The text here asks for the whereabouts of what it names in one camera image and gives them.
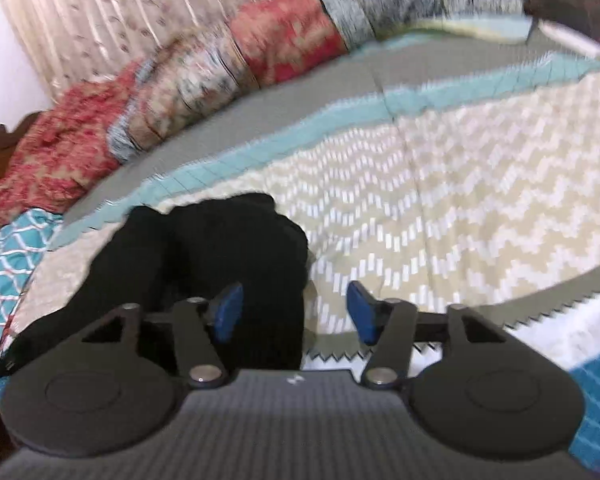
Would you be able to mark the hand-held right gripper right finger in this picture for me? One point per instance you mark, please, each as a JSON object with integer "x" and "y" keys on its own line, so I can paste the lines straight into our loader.
{"x": 362, "y": 312}

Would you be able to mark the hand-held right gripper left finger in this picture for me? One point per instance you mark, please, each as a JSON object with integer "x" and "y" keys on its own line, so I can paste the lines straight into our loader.
{"x": 227, "y": 312}

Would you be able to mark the black pants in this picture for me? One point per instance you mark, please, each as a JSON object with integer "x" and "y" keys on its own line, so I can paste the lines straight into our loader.
{"x": 220, "y": 250}

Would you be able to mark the chevron patterned bedspread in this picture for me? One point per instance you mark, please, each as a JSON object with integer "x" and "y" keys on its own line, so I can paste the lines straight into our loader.
{"x": 430, "y": 200}

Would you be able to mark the teal lattice pillow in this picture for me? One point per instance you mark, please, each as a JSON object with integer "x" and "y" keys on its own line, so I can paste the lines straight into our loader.
{"x": 10, "y": 270}

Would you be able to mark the red floral patchwork quilt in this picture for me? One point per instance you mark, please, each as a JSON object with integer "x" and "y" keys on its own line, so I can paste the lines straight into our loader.
{"x": 285, "y": 35}

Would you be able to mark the beige floral curtain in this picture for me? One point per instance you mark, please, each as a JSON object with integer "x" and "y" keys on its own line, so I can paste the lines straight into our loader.
{"x": 105, "y": 10}

